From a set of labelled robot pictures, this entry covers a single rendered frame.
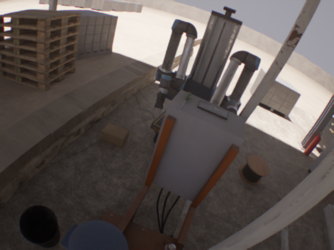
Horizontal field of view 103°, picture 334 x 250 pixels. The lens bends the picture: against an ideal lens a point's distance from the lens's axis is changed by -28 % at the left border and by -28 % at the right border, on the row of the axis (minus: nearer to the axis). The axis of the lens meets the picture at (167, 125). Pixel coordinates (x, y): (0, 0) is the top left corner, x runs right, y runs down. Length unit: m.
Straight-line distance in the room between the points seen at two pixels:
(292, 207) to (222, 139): 0.51
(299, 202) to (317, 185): 0.07
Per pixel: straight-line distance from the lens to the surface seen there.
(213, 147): 0.94
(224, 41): 2.10
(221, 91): 1.50
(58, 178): 2.08
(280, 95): 5.62
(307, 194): 0.52
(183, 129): 0.92
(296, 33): 1.23
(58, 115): 2.26
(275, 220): 0.59
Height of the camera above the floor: 1.68
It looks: 35 degrees down
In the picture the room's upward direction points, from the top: 19 degrees clockwise
